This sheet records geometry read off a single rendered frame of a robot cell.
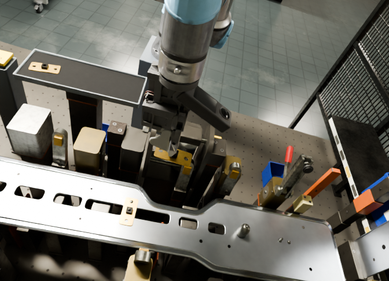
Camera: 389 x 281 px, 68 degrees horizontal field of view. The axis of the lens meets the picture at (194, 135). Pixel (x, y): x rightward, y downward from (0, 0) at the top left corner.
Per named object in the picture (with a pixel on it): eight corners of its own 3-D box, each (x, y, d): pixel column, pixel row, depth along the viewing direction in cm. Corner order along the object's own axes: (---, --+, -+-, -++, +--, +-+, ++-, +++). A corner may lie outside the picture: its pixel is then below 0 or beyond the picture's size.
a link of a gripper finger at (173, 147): (171, 138, 60) (178, 106, 54) (179, 140, 60) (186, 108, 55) (165, 154, 57) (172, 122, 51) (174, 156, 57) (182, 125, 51)
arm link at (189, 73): (209, 44, 48) (202, 70, 43) (204, 66, 51) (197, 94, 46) (166, 32, 48) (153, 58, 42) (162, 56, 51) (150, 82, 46)
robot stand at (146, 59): (142, 100, 156) (151, 34, 127) (177, 111, 157) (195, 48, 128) (130, 126, 142) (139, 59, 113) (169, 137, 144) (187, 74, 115)
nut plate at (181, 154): (153, 155, 63) (154, 152, 62) (157, 143, 66) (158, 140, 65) (189, 167, 64) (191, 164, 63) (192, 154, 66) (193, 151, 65)
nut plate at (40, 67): (28, 70, 86) (27, 66, 85) (32, 62, 89) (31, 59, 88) (58, 74, 88) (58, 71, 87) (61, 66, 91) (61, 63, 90)
